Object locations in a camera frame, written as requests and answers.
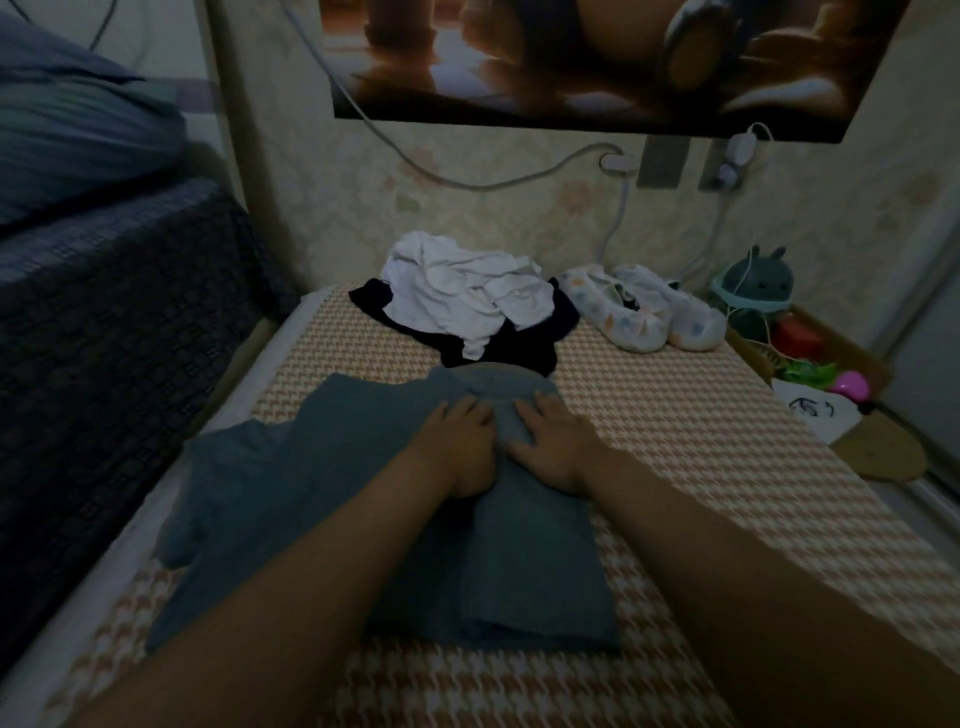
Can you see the person's left hand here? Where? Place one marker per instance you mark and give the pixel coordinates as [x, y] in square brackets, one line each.
[458, 447]

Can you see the person's right hand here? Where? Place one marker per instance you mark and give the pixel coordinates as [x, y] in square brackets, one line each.
[555, 447]

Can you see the black garment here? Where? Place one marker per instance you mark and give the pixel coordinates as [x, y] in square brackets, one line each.
[525, 357]

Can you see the pile of grey-blue clothes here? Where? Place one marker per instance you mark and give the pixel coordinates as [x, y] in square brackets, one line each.
[300, 480]

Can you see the white polo shirt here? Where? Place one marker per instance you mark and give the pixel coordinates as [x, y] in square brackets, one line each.
[465, 285]

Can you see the person's left forearm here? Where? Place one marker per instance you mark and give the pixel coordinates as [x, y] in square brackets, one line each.
[255, 615]

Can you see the person's right forearm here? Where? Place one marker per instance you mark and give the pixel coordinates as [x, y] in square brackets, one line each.
[780, 600]

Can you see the teal round bunny lamp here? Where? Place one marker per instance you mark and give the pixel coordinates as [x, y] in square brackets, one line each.
[753, 281]

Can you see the green toy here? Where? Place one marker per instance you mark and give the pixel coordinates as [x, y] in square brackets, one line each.
[807, 372]

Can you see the white printed card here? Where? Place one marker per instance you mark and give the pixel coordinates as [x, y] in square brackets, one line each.
[818, 411]

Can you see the red toy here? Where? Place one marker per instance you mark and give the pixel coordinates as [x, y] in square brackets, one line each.
[798, 336]

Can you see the pink ball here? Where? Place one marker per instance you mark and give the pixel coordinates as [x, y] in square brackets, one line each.
[852, 387]

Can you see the wooden bedside tray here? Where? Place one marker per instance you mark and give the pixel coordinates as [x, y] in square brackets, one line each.
[888, 450]

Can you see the white charger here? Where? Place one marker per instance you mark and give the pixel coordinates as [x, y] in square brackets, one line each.
[740, 153]

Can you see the dark patterned bed cover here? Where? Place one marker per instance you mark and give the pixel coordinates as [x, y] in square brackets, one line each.
[105, 375]

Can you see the grey sliding door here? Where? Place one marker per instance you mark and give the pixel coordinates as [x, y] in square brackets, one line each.
[927, 390]

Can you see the grey-green pillow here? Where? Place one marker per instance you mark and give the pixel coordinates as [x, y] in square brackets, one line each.
[75, 150]

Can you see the blue pillow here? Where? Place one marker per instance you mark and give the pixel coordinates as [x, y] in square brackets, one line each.
[53, 57]

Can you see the white wall plug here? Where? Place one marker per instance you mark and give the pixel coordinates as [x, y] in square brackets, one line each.
[617, 162]

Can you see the grey wall socket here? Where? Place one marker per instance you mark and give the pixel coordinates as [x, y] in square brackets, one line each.
[663, 162]

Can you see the cartoon bear wall poster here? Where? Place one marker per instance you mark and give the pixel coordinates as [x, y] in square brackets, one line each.
[600, 60]

